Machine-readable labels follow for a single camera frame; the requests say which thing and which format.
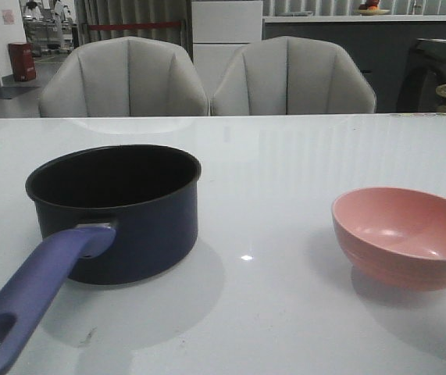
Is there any right beige chair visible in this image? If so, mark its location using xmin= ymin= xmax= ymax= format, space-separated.
xmin=211 ymin=36 xmax=376 ymax=116

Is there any beige chair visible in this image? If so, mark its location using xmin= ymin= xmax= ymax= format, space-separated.
xmin=38 ymin=37 xmax=209 ymax=117
xmin=211 ymin=36 xmax=376 ymax=116

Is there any pink bowl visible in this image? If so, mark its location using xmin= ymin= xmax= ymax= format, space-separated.
xmin=331 ymin=187 xmax=446 ymax=291

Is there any left beige chair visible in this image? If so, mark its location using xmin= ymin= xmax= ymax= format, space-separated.
xmin=38 ymin=37 xmax=209 ymax=117

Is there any fruit plate on counter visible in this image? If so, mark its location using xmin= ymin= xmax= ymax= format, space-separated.
xmin=355 ymin=0 xmax=390 ymax=16

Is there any dark blue saucepan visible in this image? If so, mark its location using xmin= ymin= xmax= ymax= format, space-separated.
xmin=0 ymin=145 xmax=202 ymax=374

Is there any grey counter with white top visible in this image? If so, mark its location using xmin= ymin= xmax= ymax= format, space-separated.
xmin=263 ymin=15 xmax=446 ymax=113

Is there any dark appliance at right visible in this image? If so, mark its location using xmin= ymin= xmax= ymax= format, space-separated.
xmin=396 ymin=38 xmax=446 ymax=113

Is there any white cabinet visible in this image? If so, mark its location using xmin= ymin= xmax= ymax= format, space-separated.
xmin=191 ymin=1 xmax=263 ymax=97

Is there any red barrier belt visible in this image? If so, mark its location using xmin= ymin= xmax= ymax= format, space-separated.
xmin=87 ymin=21 xmax=184 ymax=31

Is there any red bin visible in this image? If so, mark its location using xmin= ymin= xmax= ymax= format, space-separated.
xmin=8 ymin=42 xmax=36 ymax=82

